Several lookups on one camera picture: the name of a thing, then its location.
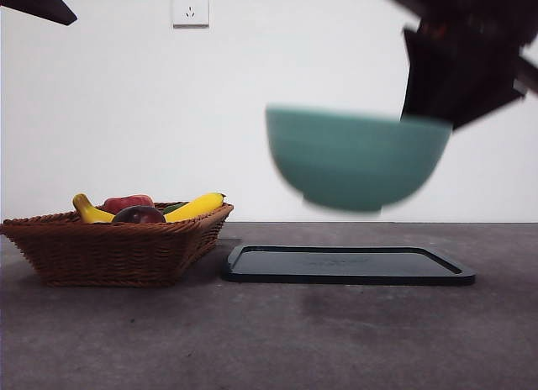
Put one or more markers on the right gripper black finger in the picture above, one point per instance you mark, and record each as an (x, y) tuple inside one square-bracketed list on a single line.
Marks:
[(483, 91), (428, 79)]

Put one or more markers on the teal ribbed bowl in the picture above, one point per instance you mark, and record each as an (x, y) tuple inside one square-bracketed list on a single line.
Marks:
[(353, 163)]

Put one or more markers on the dark purple plum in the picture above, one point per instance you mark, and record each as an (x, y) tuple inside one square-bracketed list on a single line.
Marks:
[(138, 215)]

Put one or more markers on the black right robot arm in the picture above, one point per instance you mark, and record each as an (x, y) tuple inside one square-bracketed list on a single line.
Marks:
[(483, 12)]

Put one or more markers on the red apple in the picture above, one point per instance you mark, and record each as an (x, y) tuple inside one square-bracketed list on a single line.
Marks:
[(126, 201)]

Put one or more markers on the dark green rectangular tray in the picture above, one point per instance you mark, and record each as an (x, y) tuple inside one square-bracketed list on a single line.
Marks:
[(294, 264)]

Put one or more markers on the green vegetable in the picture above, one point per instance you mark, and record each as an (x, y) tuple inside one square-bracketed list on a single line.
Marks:
[(171, 208)]

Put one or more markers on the brown wicker basket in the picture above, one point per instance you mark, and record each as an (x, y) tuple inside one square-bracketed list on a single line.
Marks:
[(105, 251)]

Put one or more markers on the yellow banana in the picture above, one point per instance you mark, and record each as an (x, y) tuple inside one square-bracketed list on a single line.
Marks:
[(193, 207)]

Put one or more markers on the white wall socket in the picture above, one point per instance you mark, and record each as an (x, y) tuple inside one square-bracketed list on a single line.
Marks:
[(191, 7)]

